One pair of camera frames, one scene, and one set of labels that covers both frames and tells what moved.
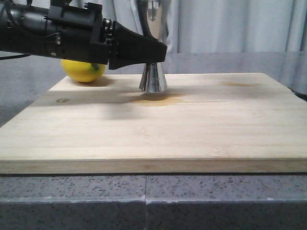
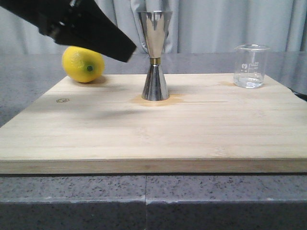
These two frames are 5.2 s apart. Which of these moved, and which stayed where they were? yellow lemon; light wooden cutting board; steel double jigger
Moved: steel double jigger
Stayed: yellow lemon; light wooden cutting board
